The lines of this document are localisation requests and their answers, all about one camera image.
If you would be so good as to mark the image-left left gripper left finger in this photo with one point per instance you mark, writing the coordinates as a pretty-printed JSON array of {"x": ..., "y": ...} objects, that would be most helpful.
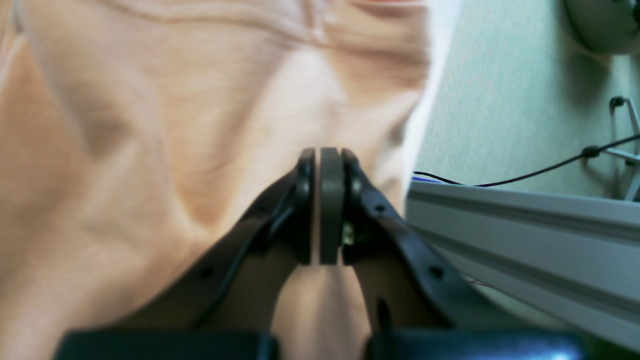
[{"x": 221, "y": 308}]

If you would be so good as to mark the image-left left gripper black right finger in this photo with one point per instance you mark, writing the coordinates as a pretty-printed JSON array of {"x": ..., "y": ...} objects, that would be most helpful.
[{"x": 418, "y": 306}]

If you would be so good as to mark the peach pink T-shirt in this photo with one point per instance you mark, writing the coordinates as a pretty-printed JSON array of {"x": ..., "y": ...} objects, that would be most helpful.
[{"x": 135, "y": 133}]

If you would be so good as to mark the grey round base on floor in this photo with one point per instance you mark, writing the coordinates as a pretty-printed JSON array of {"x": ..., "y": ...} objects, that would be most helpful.
[{"x": 606, "y": 26}]

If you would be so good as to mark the grey aluminium frame rail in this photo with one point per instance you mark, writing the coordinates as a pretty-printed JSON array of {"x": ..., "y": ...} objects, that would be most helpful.
[{"x": 574, "y": 258}]

